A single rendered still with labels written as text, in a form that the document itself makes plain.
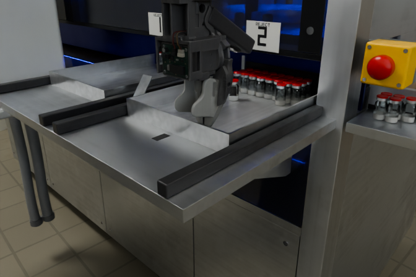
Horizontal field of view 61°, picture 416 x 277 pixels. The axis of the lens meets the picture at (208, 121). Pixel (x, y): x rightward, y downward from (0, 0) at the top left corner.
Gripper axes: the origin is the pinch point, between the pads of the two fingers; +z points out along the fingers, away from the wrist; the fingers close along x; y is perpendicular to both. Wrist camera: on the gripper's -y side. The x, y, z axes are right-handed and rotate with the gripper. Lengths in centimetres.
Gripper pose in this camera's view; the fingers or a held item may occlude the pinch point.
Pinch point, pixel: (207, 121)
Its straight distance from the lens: 57.2
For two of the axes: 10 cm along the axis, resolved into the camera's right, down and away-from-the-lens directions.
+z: 0.0, 9.3, 3.6
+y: -6.8, 2.6, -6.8
